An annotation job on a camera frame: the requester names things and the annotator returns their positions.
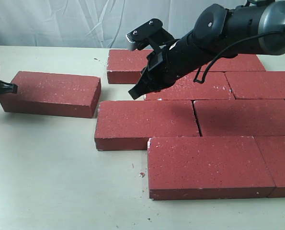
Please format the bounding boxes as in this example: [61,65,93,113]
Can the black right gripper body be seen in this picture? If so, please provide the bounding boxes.
[139,31,216,92]

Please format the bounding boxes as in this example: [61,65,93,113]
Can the red brick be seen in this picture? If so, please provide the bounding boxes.
[106,49,152,84]
[94,100,199,151]
[209,54,266,72]
[144,72,235,101]
[148,136,275,200]
[254,136,285,198]

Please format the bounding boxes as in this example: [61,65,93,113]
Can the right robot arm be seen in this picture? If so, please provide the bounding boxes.
[126,0,285,99]

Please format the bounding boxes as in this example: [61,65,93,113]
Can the red brick second row right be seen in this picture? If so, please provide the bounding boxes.
[225,71,285,100]

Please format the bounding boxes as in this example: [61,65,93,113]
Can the red brick third row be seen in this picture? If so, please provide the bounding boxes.
[194,99,285,136]

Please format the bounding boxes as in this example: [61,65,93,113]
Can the white backdrop cloth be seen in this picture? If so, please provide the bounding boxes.
[0,0,285,52]

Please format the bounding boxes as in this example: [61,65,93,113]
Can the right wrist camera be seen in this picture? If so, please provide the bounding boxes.
[126,18,174,53]

